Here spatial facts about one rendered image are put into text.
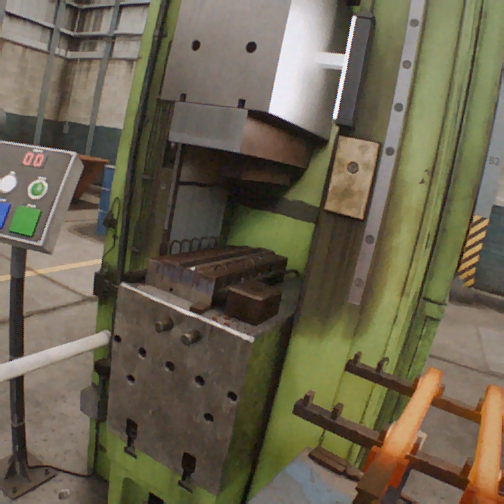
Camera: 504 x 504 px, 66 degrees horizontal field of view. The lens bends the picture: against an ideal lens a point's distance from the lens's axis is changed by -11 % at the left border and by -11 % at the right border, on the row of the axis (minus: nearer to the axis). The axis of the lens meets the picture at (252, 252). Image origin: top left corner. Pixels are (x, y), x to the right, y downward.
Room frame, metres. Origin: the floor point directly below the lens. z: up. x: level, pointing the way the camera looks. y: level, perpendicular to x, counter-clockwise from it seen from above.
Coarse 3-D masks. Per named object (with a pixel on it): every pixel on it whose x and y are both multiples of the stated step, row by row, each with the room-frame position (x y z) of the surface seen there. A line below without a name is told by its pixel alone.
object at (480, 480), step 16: (496, 400) 0.60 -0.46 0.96; (496, 416) 0.54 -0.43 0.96; (480, 432) 0.51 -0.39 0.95; (496, 432) 0.49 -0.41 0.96; (480, 448) 0.44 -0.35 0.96; (496, 448) 0.45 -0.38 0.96; (480, 464) 0.41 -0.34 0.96; (496, 464) 0.41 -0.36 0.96; (480, 480) 0.37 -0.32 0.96; (496, 480) 0.38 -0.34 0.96; (464, 496) 0.35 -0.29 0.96; (480, 496) 0.34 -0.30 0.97; (496, 496) 0.34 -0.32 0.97
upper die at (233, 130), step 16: (176, 112) 1.00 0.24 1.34; (192, 112) 0.99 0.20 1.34; (208, 112) 0.97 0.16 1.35; (224, 112) 0.95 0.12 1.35; (240, 112) 0.93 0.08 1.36; (176, 128) 1.00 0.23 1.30; (192, 128) 0.98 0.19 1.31; (208, 128) 0.96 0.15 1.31; (224, 128) 0.94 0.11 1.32; (240, 128) 0.93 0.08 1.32; (256, 128) 0.97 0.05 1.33; (272, 128) 1.04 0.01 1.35; (288, 128) 1.12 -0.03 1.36; (192, 144) 0.98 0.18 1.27; (208, 144) 0.96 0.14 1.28; (224, 144) 0.94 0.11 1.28; (240, 144) 0.92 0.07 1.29; (256, 144) 0.98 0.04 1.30; (272, 144) 1.06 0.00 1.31; (288, 144) 1.14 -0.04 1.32; (304, 144) 1.24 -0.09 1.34; (272, 160) 1.08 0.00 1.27; (288, 160) 1.16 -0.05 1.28; (304, 160) 1.27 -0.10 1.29
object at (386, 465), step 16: (432, 368) 0.70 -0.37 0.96; (432, 384) 0.63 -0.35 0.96; (416, 400) 0.56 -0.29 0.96; (416, 416) 0.51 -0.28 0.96; (400, 432) 0.46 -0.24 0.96; (384, 448) 0.42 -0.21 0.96; (400, 448) 0.43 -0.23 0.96; (368, 464) 0.40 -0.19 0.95; (384, 464) 0.38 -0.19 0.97; (400, 464) 0.39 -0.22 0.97; (368, 480) 0.34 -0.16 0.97; (384, 480) 0.35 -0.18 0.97; (368, 496) 0.32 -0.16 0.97
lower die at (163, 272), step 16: (160, 256) 1.05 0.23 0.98; (176, 256) 1.08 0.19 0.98; (192, 256) 1.08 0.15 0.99; (208, 256) 1.07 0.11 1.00; (272, 256) 1.27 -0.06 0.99; (160, 272) 0.99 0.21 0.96; (176, 272) 0.97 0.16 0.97; (192, 272) 0.95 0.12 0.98; (208, 272) 0.95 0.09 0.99; (224, 272) 0.98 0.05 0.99; (240, 272) 1.03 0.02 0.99; (256, 272) 1.11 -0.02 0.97; (160, 288) 0.99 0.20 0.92; (176, 288) 0.97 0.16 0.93; (192, 288) 0.95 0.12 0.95; (208, 288) 0.93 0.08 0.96; (208, 304) 0.93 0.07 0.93
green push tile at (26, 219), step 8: (24, 208) 1.01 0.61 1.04; (16, 216) 1.00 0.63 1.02; (24, 216) 1.00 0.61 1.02; (32, 216) 1.01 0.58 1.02; (16, 224) 0.99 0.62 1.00; (24, 224) 0.99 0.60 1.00; (32, 224) 0.99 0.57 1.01; (16, 232) 0.98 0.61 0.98; (24, 232) 0.98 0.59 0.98; (32, 232) 0.98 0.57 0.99
